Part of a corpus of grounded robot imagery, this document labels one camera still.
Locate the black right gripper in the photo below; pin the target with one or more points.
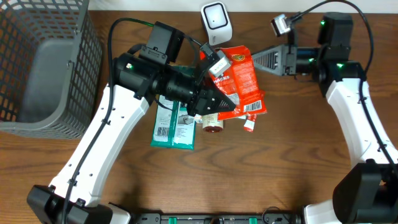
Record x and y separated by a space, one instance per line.
275 60

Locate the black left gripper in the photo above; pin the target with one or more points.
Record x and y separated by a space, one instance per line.
227 106

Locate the green lid jar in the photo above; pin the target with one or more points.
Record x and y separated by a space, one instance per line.
211 123

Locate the red snack packet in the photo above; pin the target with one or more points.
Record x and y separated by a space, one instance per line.
239 84

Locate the narrow red stick packet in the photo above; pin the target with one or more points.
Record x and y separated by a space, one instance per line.
250 123

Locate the green white packet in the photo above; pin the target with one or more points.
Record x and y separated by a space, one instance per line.
173 127

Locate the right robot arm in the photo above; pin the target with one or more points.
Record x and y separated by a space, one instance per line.
368 193

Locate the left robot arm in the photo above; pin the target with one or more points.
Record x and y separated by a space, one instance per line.
136 79

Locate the white barcode scanner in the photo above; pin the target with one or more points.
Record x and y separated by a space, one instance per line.
215 19

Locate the grey plastic mesh basket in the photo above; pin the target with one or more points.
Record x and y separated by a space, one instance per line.
50 65

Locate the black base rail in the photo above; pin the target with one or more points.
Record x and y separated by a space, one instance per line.
268 217

